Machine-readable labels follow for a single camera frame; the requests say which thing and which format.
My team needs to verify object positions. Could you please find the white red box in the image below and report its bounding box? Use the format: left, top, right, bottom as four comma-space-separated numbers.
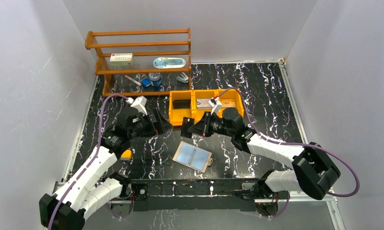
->
110, 53, 134, 66

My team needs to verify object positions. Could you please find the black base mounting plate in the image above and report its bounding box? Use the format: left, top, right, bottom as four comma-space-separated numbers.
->
103, 178, 291, 219

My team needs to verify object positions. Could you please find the blue white jar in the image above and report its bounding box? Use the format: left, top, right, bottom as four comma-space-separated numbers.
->
148, 72, 162, 88

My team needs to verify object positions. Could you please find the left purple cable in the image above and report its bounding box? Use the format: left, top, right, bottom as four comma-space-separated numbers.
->
47, 93, 131, 230

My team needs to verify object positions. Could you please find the small blue cube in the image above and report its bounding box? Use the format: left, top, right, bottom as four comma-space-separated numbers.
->
140, 78, 151, 88

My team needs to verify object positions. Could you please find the left yellow bin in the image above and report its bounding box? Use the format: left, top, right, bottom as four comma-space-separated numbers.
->
169, 90, 195, 127

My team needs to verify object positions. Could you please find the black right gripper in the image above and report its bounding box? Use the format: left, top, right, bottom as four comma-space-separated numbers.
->
188, 111, 234, 137

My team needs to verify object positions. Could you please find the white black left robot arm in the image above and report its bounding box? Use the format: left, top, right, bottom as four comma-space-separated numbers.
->
39, 96, 173, 230

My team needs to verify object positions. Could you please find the gold credit card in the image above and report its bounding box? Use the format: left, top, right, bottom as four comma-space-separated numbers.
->
221, 99, 236, 108

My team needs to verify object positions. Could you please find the blue oval package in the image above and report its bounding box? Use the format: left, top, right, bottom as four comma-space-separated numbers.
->
153, 57, 186, 69

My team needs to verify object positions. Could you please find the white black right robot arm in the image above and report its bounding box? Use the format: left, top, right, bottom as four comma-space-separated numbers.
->
181, 108, 341, 200

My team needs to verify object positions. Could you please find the beige card holder wallet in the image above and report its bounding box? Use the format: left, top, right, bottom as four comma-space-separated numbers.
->
172, 141, 213, 173

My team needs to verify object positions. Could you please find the small yellow block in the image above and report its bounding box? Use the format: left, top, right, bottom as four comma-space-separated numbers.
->
120, 149, 133, 162

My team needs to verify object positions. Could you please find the wooden shelf rack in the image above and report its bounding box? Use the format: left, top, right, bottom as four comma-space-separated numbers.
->
85, 28, 192, 97

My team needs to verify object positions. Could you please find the white marker pen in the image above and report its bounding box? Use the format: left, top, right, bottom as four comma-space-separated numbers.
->
125, 75, 142, 86

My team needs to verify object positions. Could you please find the right yellow bin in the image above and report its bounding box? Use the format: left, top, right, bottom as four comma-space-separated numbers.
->
216, 89, 245, 118

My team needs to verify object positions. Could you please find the black VIP credit card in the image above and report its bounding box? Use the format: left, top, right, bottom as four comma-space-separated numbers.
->
181, 117, 194, 138

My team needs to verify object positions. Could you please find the silver credit card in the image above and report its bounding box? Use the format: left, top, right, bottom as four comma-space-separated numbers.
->
196, 98, 212, 109

